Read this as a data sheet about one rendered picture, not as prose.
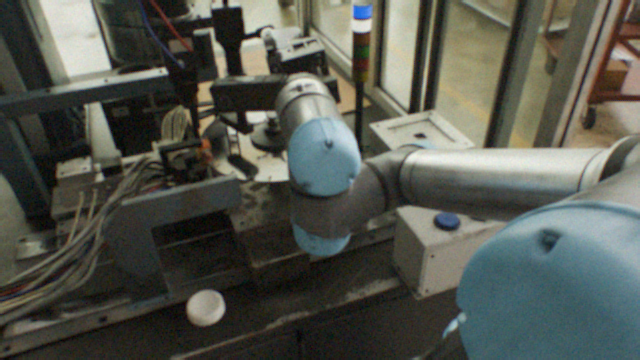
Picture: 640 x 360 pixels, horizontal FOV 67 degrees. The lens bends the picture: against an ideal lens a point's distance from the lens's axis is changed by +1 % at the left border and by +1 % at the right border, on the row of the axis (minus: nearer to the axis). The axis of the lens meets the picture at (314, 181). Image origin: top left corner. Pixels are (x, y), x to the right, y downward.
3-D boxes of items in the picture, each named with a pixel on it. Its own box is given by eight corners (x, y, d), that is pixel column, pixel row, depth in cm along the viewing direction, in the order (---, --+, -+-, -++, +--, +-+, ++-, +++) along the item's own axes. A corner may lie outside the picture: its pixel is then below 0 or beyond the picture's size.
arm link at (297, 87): (286, 152, 62) (271, 96, 56) (281, 133, 65) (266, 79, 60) (343, 136, 62) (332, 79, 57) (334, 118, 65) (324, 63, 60)
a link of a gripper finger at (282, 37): (295, 24, 78) (308, 55, 72) (260, 34, 78) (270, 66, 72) (292, 6, 76) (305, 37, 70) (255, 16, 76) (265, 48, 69)
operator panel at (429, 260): (500, 227, 110) (515, 174, 101) (534, 260, 102) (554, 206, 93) (390, 262, 103) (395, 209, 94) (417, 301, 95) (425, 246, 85)
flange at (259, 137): (239, 137, 106) (238, 127, 105) (275, 117, 112) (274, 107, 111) (274, 155, 100) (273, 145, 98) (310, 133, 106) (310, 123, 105)
